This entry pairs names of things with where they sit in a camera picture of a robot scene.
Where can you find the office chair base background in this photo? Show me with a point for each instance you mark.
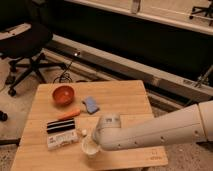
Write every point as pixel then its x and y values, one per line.
pixel 207 11

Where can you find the wooden folding table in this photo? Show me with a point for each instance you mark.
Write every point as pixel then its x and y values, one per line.
pixel 126 98

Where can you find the orange carrot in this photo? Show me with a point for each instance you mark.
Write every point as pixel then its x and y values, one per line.
pixel 69 115

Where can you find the black office chair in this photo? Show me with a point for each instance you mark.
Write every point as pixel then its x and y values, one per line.
pixel 22 39

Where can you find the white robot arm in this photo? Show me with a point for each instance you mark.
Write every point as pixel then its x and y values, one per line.
pixel 191 124

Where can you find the black and white box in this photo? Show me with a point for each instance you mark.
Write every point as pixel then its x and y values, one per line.
pixel 61 133

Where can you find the blue sponge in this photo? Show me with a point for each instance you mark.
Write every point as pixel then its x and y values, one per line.
pixel 91 105

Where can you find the orange ceramic bowl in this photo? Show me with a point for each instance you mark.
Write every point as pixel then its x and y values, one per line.
pixel 63 95

